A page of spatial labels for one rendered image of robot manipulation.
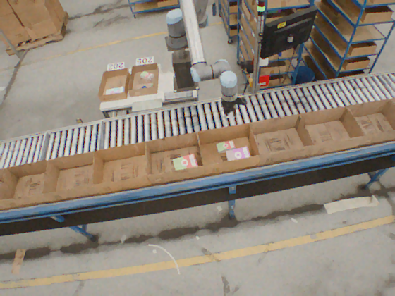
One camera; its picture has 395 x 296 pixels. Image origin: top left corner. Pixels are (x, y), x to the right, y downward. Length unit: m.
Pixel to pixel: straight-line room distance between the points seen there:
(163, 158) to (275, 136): 0.88
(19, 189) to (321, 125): 2.52
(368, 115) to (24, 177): 2.92
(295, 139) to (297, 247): 1.10
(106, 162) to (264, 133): 1.27
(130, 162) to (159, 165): 0.24
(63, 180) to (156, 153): 0.78
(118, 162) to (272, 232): 1.59
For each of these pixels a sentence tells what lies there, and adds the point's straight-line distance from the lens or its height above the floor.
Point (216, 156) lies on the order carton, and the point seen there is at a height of 0.89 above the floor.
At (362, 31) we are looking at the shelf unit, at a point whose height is 0.94.
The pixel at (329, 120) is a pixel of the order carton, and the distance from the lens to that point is 2.28.
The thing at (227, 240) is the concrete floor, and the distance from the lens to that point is 2.62.
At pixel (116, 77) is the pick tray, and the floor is 0.76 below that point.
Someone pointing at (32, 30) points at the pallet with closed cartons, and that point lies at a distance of 6.08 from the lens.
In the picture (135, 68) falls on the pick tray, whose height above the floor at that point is 0.81.
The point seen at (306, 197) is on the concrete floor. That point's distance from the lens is 2.87.
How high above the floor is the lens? 2.55
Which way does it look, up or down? 56 degrees down
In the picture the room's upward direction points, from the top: 11 degrees counter-clockwise
